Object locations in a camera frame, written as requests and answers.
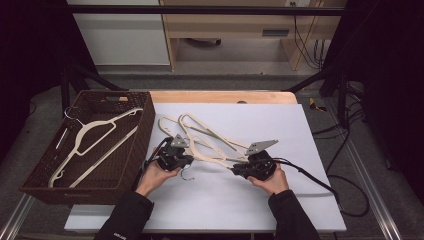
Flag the black horizontal frame bar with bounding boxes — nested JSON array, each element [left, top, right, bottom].
[[64, 4, 348, 17]]

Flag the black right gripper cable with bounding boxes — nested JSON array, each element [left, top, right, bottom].
[[271, 157, 370, 218]]

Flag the person's left hand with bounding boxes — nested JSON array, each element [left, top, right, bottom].
[[134, 156, 183, 198]]

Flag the black floor cables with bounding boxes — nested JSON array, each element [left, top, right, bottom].
[[311, 83, 366, 174]]

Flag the person's right hand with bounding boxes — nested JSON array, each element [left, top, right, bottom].
[[247, 163, 290, 196]]

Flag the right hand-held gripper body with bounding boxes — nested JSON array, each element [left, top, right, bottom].
[[245, 139, 279, 182]]

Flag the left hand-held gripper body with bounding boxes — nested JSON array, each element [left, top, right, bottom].
[[155, 133, 195, 172]]

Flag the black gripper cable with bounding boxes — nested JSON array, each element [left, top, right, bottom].
[[133, 136, 168, 191], [271, 157, 370, 218]]

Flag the beige clothes hanger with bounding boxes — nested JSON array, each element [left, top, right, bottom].
[[178, 113, 254, 168], [48, 106, 144, 189], [157, 114, 249, 182]]

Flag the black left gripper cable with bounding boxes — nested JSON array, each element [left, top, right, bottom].
[[133, 136, 168, 191]]

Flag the black curtain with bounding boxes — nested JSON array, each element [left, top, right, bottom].
[[0, 0, 98, 161], [321, 0, 424, 204]]

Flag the white cabinet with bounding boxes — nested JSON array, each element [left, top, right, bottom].
[[66, 0, 171, 67]]

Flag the aluminium rail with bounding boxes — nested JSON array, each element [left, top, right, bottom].
[[0, 194, 36, 240], [324, 99, 403, 240]]

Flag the brown woven basket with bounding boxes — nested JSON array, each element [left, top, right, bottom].
[[19, 89, 157, 207]]

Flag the light wooden desk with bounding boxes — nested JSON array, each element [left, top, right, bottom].
[[159, 0, 348, 72]]

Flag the hanging black cables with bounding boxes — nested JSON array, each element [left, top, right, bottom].
[[293, 14, 326, 71]]

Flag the grey drawer handle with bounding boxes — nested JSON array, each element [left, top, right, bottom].
[[261, 29, 290, 37]]

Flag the white table mat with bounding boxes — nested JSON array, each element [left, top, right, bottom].
[[63, 102, 348, 233]]

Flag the black metal stand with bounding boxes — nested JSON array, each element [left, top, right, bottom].
[[283, 64, 351, 129], [59, 63, 129, 118]]

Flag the yellow and black tool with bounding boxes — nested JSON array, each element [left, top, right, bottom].
[[308, 97, 328, 113]]

